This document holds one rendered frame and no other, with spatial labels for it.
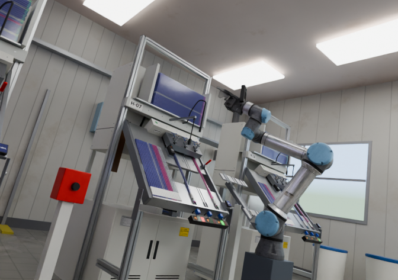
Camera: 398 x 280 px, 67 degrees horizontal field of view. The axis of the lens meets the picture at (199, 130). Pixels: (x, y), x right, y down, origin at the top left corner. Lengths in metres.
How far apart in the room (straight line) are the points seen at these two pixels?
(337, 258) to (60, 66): 4.78
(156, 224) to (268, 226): 0.92
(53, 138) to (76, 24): 1.81
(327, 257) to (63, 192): 3.80
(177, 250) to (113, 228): 0.57
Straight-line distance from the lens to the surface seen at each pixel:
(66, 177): 1.65
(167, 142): 2.28
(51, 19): 5.24
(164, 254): 2.29
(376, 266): 4.50
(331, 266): 4.77
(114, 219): 2.02
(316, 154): 1.55
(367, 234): 5.26
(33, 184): 4.81
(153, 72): 2.38
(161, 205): 1.83
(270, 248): 1.68
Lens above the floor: 0.72
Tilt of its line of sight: 14 degrees up
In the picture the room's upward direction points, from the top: 12 degrees clockwise
